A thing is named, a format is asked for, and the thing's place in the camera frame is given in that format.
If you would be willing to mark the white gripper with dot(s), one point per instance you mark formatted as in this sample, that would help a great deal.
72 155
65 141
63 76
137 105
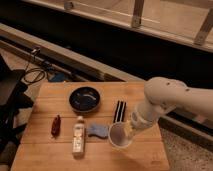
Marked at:
143 116

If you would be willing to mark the dark red small object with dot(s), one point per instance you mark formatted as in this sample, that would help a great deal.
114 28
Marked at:
55 129

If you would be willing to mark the black striped rectangular object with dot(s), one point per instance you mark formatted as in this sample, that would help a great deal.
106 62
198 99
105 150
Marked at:
119 112

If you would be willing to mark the blue object on floor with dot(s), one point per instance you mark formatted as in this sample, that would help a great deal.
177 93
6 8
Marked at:
60 77

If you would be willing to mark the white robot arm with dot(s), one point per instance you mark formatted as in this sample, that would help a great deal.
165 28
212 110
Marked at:
163 95

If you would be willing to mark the blue sponge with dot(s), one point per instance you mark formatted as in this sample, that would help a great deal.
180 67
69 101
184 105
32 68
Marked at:
97 130

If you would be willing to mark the white plastic bottle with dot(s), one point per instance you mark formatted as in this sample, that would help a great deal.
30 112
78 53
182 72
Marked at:
78 143

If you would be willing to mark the translucent white ceramic cup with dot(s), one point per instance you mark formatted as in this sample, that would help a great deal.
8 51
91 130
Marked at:
117 136

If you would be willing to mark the black chair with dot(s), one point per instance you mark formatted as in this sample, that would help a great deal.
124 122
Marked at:
12 98

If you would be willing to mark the dark blue round bowl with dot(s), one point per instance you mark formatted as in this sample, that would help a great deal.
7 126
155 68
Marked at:
84 99

